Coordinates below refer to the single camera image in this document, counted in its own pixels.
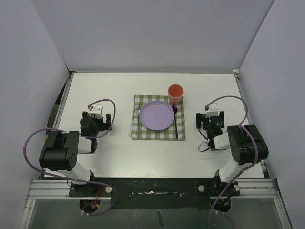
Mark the green white checkered cloth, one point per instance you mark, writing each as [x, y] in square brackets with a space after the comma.
[167, 134]

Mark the silver metal fork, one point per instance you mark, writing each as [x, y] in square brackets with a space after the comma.
[138, 111]

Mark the aluminium front frame rail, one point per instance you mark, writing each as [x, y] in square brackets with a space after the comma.
[56, 189]

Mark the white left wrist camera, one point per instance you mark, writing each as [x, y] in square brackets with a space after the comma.
[95, 111]

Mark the purple plastic plate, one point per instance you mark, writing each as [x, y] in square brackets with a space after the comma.
[157, 115]

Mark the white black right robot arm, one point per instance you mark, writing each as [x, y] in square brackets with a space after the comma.
[245, 142]

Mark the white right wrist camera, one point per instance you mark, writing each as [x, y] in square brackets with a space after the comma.
[212, 110]

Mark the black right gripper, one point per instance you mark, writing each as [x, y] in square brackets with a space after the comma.
[201, 118]

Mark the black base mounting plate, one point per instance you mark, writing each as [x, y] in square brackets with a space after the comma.
[168, 201]

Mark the orange plastic cup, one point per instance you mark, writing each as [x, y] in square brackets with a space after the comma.
[175, 93]

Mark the purple plastic spoon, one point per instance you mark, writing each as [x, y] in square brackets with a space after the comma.
[175, 112]

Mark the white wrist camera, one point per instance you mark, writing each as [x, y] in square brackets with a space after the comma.
[95, 111]
[212, 110]

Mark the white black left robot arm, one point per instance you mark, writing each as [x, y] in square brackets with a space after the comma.
[61, 150]

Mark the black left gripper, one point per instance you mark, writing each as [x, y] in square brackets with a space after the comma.
[104, 126]

